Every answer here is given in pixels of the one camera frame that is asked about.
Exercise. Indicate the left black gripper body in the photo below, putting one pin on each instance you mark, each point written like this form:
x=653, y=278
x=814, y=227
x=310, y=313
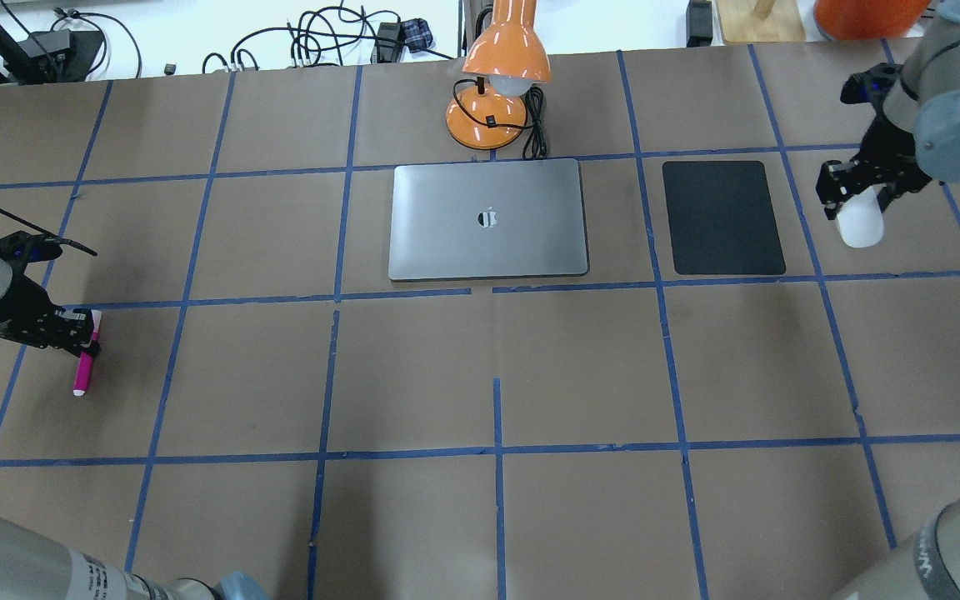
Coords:
x=15, y=306

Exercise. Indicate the wooden stand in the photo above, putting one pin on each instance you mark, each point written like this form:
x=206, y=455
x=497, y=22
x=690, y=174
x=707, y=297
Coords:
x=760, y=22

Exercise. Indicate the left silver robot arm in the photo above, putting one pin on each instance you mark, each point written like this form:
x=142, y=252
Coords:
x=33, y=566

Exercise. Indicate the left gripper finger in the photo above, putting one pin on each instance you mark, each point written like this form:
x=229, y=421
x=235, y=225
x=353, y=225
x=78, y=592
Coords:
x=83, y=320
x=78, y=350

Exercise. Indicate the black monitor stand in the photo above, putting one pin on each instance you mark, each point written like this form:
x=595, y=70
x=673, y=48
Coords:
x=52, y=55

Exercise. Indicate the grey closed laptop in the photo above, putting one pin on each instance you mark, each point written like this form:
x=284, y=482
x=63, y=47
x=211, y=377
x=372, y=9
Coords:
x=490, y=219

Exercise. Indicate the orange round object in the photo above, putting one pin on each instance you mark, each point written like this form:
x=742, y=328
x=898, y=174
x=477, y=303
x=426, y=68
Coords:
x=853, y=20

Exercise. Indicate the orange desk lamp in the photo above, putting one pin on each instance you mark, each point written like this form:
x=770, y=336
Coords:
x=499, y=97

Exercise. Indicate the black power adapter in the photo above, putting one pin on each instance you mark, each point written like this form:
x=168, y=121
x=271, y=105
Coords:
x=413, y=35

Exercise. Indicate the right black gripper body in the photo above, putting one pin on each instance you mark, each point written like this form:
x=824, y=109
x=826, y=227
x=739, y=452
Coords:
x=885, y=146

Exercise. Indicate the white computer mouse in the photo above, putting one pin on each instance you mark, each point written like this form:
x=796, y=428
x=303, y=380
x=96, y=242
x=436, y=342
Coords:
x=860, y=222

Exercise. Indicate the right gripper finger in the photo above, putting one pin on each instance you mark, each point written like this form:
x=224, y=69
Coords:
x=887, y=193
x=832, y=193

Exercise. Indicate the pink marker pen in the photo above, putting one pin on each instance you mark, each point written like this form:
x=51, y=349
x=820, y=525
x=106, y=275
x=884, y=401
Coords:
x=84, y=372

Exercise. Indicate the black mousepad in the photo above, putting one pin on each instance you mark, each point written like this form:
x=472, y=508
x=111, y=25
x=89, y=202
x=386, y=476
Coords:
x=721, y=219

